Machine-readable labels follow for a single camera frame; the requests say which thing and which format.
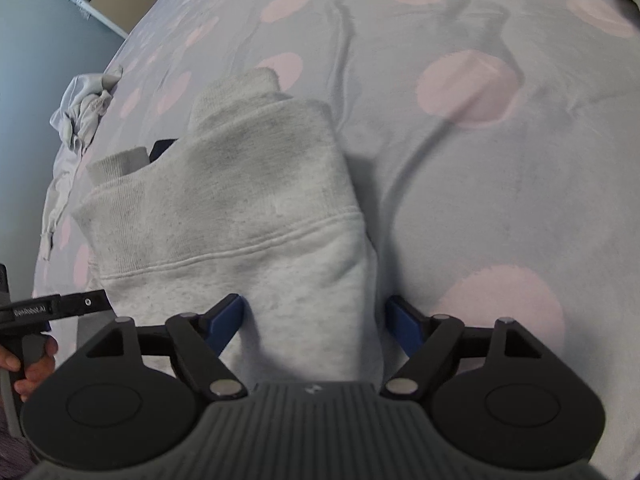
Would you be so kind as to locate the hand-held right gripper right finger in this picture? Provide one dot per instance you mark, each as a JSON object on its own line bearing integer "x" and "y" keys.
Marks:
{"x": 402, "y": 326}

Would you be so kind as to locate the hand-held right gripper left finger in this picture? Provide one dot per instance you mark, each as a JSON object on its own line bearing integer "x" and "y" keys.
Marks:
{"x": 227, "y": 321}

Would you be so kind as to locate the grey sweatshirt with navy lining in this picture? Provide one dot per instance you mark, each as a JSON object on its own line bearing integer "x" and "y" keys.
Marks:
{"x": 235, "y": 200}

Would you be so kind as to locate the person's left hand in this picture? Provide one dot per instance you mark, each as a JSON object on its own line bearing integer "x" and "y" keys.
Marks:
{"x": 42, "y": 362}

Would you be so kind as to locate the bed with polka-dot sheet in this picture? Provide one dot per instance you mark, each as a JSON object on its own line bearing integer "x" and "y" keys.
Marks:
{"x": 475, "y": 170}

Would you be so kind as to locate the crumpled white garment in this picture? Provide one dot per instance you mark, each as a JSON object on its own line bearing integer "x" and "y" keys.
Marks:
{"x": 82, "y": 110}

